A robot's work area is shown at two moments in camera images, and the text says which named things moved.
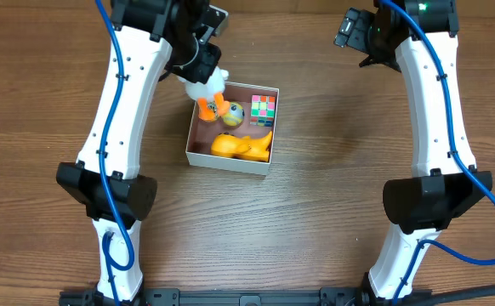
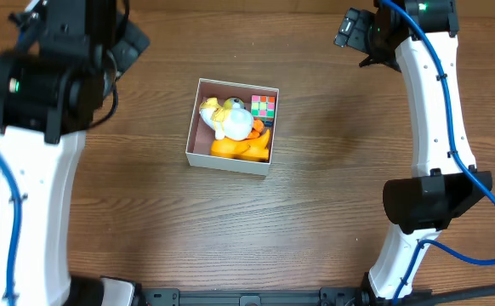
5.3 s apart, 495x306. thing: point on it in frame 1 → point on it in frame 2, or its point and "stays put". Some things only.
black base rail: x=242 y=297 stays put
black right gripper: x=375 y=56 stays put
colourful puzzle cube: x=262 y=110 stays put
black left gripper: x=205 y=62 → x=129 y=47
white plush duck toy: x=209 y=96 → x=230 y=120
